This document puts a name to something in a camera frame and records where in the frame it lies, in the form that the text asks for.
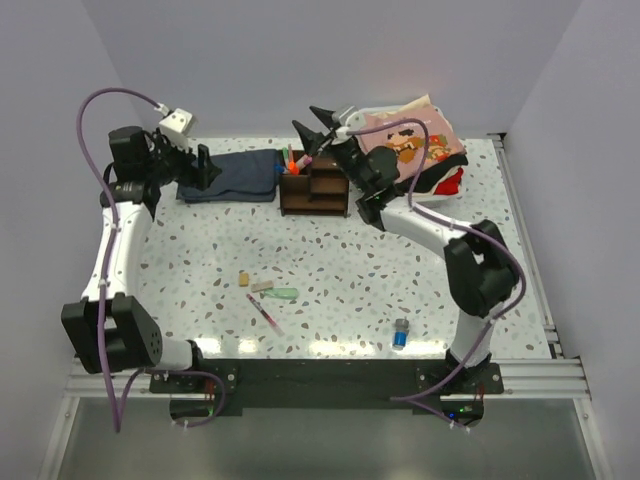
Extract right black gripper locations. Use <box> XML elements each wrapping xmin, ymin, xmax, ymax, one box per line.
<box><xmin>291</xmin><ymin>109</ymin><xmax>369</xmax><ymax>195</ymax></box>

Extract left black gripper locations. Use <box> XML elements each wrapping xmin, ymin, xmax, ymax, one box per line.
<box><xmin>145</xmin><ymin>131</ymin><xmax>222</xmax><ymax>192</ymax></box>

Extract green capped white marker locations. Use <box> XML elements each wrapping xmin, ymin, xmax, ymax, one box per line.
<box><xmin>282</xmin><ymin>147</ymin><xmax>290</xmax><ymax>169</ymax></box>

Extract black orange highlighter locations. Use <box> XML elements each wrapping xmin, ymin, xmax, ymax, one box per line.
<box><xmin>288</xmin><ymin>162</ymin><xmax>300</xmax><ymax>175</ymax></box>

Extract dark red gel pen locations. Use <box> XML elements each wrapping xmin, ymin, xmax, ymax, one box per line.
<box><xmin>246</xmin><ymin>293</ymin><xmax>284</xmax><ymax>336</ymax></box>

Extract blue grey pencil sharpener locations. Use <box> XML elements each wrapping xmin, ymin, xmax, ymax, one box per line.
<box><xmin>392</xmin><ymin>319</ymin><xmax>409</xmax><ymax>349</ymax></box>

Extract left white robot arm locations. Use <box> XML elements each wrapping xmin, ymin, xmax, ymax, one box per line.
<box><xmin>61</xmin><ymin>126</ymin><xmax>222</xmax><ymax>392</ymax></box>

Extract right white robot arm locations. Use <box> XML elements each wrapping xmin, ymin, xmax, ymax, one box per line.
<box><xmin>292</xmin><ymin>107</ymin><xmax>526</xmax><ymax>393</ymax></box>

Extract folded dark blue cloth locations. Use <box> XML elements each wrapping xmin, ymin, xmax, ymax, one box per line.
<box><xmin>176</xmin><ymin>149</ymin><xmax>281</xmax><ymax>204</ymax></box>

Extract brown wooden desk organizer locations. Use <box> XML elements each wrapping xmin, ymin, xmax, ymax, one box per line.
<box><xmin>279</xmin><ymin>149</ymin><xmax>349</xmax><ymax>217</ymax></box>

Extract pink pixel-print shirt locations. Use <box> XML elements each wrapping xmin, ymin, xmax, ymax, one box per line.
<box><xmin>359</xmin><ymin>94</ymin><xmax>466</xmax><ymax>182</ymax></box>

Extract black garment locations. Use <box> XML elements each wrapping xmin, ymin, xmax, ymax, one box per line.
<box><xmin>414</xmin><ymin>154</ymin><xmax>468</xmax><ymax>193</ymax></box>

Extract white laundry basket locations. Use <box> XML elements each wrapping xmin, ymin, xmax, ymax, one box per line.
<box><xmin>412</xmin><ymin>192</ymin><xmax>463</xmax><ymax>208</ymax></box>

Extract tan eraser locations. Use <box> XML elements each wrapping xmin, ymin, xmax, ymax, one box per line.
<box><xmin>250</xmin><ymin>281</ymin><xmax>274</xmax><ymax>293</ymax></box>

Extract red garment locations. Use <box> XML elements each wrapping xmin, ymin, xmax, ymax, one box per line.
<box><xmin>433</xmin><ymin>167</ymin><xmax>464</xmax><ymax>196</ymax></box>

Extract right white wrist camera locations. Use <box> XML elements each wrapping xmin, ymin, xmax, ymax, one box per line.
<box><xmin>332</xmin><ymin>106</ymin><xmax>367</xmax><ymax>138</ymax></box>

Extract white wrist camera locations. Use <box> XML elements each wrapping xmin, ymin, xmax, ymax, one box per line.
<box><xmin>159</xmin><ymin>108</ymin><xmax>197</xmax><ymax>151</ymax></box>
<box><xmin>332</xmin><ymin>106</ymin><xmax>367</xmax><ymax>138</ymax></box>

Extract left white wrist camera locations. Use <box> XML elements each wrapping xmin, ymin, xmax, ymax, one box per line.
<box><xmin>159</xmin><ymin>108</ymin><xmax>197</xmax><ymax>151</ymax></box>

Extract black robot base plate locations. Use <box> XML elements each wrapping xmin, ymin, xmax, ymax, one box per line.
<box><xmin>149</xmin><ymin>359</ymin><xmax>505</xmax><ymax>424</ymax></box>

